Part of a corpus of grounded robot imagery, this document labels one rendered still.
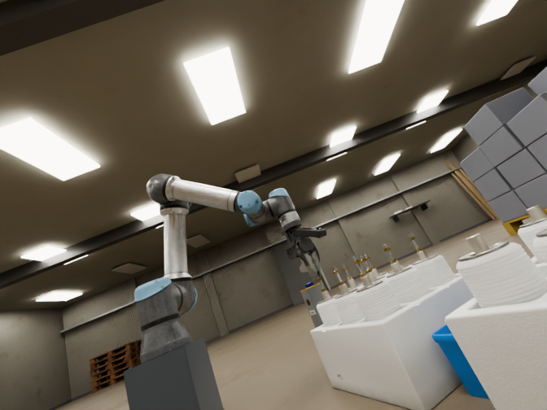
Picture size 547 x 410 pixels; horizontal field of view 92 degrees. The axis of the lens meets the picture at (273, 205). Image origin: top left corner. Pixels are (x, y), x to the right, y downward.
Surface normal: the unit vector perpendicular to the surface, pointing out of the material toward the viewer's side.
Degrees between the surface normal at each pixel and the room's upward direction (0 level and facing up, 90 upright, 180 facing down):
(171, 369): 90
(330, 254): 90
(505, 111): 90
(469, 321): 90
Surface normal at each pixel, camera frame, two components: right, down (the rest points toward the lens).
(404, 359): 0.29, -0.45
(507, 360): -0.87, 0.20
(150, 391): -0.07, -0.33
